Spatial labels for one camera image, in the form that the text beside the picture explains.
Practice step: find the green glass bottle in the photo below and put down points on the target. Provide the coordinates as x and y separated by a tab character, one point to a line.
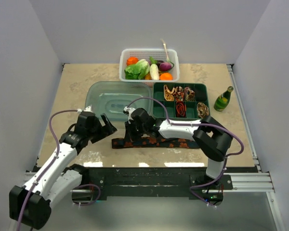
223	100

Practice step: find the dark red patterned rolled tie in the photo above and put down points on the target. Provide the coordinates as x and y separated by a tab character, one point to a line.
179	94

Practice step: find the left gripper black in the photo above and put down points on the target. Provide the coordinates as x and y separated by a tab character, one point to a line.
105	131

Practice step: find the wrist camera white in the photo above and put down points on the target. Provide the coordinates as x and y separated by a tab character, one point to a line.
86	109
128	111

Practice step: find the purple turnip toy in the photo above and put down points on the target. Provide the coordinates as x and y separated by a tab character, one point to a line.
165	67

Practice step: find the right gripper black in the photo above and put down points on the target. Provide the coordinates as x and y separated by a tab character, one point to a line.
129	134

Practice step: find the dark floral orange tie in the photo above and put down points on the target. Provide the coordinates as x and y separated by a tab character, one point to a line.
147	142

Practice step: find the white radish toy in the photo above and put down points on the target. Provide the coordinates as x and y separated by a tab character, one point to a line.
154	72

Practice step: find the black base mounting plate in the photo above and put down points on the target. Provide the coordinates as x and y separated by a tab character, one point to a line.
103	182

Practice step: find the yellow rolled tie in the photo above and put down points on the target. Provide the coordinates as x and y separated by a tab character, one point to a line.
169	94

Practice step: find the white green onion toy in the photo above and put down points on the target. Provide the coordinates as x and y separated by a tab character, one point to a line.
165	49

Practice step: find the green compartment organizer tray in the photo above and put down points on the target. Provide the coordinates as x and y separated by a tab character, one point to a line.
163	108

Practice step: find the white perforated basket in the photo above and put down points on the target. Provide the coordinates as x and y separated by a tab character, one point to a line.
145	53

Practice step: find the brown patterned rolled tie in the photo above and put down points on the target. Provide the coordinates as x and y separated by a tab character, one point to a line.
202	110

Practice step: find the purple gold rolled tie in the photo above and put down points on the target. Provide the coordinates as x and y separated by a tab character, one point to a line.
189	94

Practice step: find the clear teal plastic bin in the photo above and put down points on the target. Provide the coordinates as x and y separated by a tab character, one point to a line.
110	98

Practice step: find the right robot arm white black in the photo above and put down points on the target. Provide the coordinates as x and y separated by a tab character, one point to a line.
211	137

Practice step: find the red black rolled tie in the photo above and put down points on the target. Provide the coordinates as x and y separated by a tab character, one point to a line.
180	109

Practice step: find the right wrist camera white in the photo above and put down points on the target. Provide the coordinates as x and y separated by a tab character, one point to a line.
128	111

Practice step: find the orange fruit toy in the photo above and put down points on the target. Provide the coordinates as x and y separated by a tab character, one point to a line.
166	76

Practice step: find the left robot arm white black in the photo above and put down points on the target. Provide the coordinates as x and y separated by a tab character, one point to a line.
32	203

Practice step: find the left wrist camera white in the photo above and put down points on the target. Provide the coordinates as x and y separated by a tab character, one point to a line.
86	109

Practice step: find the green lettuce toy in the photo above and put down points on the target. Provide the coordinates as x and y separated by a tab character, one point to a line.
137	71

